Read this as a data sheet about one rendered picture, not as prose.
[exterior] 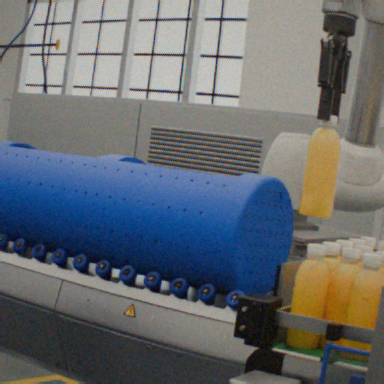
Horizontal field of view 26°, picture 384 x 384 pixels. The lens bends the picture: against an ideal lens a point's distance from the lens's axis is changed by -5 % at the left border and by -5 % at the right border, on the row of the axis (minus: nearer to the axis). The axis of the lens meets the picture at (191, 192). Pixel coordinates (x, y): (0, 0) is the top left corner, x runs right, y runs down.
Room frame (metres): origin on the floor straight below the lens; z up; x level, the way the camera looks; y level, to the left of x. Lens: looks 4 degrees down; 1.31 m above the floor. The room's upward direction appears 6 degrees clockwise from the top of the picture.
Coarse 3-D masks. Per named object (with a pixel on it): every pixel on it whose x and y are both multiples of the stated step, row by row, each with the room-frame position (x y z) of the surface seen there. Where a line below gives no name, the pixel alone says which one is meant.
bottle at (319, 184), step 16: (320, 128) 1.77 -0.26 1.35; (320, 144) 1.74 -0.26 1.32; (336, 144) 1.75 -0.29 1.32; (320, 160) 1.74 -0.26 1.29; (336, 160) 1.75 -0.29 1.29; (304, 176) 1.77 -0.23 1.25; (320, 176) 1.74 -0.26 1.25; (336, 176) 1.76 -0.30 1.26; (304, 192) 1.76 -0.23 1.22; (320, 192) 1.74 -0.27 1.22; (304, 208) 1.75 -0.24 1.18; (320, 208) 1.74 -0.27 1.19
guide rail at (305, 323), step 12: (276, 312) 1.66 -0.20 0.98; (288, 312) 1.64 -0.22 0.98; (276, 324) 1.65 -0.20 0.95; (288, 324) 1.64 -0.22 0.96; (300, 324) 1.62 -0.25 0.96; (312, 324) 1.61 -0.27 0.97; (324, 324) 1.60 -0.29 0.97; (348, 336) 1.56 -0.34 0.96; (360, 336) 1.55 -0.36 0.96; (372, 336) 1.54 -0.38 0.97
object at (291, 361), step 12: (276, 348) 1.65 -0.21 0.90; (252, 360) 1.65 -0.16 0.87; (264, 360) 1.64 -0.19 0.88; (276, 360) 1.62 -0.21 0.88; (288, 360) 1.61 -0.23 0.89; (300, 360) 1.59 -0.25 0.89; (312, 360) 1.59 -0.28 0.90; (276, 372) 1.62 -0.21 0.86; (288, 372) 1.61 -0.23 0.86; (300, 372) 1.59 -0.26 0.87; (312, 372) 1.58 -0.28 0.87
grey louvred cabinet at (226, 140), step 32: (32, 96) 4.67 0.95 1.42; (64, 96) 4.52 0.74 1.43; (96, 96) 4.35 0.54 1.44; (32, 128) 4.65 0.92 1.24; (64, 128) 4.47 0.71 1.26; (96, 128) 4.30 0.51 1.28; (128, 128) 4.16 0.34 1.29; (160, 128) 4.01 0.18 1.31; (192, 128) 3.90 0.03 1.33; (224, 128) 3.78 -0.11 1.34; (256, 128) 3.67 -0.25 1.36; (288, 128) 3.56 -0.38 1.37; (160, 160) 4.00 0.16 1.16; (192, 160) 3.87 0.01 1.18; (224, 160) 3.76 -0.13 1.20; (256, 160) 3.65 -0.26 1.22; (320, 224) 3.44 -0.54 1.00; (352, 224) 3.65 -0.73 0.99
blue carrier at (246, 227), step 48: (0, 144) 2.33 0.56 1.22; (0, 192) 2.20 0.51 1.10; (48, 192) 2.10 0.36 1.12; (96, 192) 2.02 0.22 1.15; (144, 192) 1.95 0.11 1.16; (192, 192) 1.90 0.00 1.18; (240, 192) 1.85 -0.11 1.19; (288, 192) 1.98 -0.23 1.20; (48, 240) 2.13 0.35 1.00; (96, 240) 2.02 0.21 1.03; (144, 240) 1.93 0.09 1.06; (192, 240) 1.85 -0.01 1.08; (240, 240) 1.82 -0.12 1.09; (288, 240) 2.01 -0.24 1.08; (240, 288) 1.84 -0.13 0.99
